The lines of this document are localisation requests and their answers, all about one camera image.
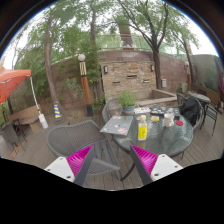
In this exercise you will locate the orange patio umbrella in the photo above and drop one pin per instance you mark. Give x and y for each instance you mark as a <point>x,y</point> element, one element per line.
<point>13,80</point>

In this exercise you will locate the leaning thin-trunk tree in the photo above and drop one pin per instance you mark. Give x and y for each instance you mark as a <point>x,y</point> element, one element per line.
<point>50,80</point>

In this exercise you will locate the forked dark-trunk tree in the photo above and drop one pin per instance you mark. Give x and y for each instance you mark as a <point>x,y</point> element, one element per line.
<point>156,70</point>

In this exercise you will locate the black laptop with stickers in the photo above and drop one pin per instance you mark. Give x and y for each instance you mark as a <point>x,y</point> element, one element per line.
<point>165,111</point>

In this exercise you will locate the closed maroon patio umbrella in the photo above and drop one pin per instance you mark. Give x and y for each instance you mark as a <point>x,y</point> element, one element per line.
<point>220,80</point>

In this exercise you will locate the black metal chair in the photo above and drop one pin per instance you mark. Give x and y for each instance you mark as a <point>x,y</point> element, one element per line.
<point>210,113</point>

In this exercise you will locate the flat round red coaster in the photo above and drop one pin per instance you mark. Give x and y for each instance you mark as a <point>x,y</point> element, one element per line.
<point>179,122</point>

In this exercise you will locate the dark folding chair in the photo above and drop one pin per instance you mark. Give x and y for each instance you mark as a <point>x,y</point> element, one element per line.
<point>10,133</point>

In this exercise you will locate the potted plant in teal pot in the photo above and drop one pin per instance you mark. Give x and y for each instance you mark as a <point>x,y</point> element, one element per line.
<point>127,103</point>

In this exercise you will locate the round dark patio table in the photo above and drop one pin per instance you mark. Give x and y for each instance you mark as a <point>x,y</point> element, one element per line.
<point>199,96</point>

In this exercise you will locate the yellow and blue striped cone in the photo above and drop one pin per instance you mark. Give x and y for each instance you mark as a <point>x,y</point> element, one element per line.
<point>57,111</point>

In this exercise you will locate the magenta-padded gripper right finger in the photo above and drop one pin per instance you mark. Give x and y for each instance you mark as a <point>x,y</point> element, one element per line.
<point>146,160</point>

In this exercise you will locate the light wooden bench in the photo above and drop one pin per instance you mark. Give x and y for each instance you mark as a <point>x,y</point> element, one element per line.
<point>25,116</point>

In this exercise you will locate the grey laptop with stickers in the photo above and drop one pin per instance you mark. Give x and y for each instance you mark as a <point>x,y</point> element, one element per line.
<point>116,125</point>

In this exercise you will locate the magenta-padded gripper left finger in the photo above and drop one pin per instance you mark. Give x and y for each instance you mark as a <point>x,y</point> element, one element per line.
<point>78,161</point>

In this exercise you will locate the small yellow card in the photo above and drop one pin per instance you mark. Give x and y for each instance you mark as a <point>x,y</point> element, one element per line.
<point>155,118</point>

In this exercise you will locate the white sticker sheet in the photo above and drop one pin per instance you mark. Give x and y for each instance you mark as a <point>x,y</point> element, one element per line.
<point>142,110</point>

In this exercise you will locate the wooden lamp post, globe light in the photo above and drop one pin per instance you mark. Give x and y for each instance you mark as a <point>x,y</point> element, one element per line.
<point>85,86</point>

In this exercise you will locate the yellow drink bottle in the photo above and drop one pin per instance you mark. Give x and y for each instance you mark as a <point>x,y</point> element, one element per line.
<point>142,130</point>

